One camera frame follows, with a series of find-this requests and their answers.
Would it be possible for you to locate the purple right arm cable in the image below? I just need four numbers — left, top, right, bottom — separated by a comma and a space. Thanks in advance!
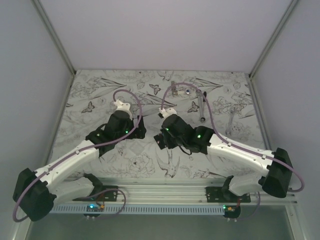
160, 82, 306, 193

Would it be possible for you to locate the white slotted cable duct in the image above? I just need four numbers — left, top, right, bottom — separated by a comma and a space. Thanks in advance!
50, 203, 225, 216

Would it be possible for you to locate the left controller board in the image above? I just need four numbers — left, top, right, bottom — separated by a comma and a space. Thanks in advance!
86, 203, 105, 213

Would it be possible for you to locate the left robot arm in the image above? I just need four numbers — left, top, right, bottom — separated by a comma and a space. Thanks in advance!
12, 110, 146, 223

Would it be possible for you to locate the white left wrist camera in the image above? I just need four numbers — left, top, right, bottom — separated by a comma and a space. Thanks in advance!
113, 99, 133, 120

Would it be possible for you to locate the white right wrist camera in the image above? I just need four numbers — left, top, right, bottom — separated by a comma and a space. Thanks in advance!
158, 107, 177, 120

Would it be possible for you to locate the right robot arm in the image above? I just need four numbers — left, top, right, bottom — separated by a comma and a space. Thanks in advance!
154, 114, 293, 203

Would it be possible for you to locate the black fuse box base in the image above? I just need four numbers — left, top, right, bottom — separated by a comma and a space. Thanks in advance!
153, 133, 167, 150

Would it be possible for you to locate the right controller board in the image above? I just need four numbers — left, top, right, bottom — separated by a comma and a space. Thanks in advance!
223, 205, 241, 213

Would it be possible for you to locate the right aluminium corner post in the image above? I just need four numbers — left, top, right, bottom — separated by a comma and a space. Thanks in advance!
248, 0, 301, 78

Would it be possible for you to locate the clear plastic fuse box cover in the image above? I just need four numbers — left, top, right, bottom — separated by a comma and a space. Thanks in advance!
129, 142, 145, 156

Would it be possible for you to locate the ratchet wrench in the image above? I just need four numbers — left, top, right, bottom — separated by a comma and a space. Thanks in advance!
196, 90, 206, 123

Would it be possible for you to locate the silver open end wrench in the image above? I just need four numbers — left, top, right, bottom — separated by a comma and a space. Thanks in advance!
225, 107, 236, 136

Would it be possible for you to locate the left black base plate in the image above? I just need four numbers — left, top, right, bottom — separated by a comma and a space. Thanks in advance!
73, 185, 119, 202

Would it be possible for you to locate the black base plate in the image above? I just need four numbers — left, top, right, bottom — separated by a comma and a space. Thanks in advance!
205, 186, 251, 204
73, 185, 119, 202

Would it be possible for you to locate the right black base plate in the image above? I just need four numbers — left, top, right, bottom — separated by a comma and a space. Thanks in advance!
205, 186, 251, 204

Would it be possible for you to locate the left aluminium corner post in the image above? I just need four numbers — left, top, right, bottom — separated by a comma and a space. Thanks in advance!
31, 0, 76, 76

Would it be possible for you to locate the aluminium corner post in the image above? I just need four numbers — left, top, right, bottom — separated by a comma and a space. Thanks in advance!
248, 0, 301, 78
31, 0, 76, 76

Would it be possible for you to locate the controller board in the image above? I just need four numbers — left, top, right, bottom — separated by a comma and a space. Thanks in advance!
86, 203, 105, 213
223, 205, 241, 213

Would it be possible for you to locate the metal bracket block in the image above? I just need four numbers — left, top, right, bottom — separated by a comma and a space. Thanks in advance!
171, 81, 178, 96

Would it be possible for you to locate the aluminium frame rail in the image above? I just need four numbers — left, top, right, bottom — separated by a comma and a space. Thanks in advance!
23, 177, 298, 205

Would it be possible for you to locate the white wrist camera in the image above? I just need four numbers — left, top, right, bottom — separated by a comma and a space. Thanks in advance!
113, 99, 133, 120
158, 107, 177, 120

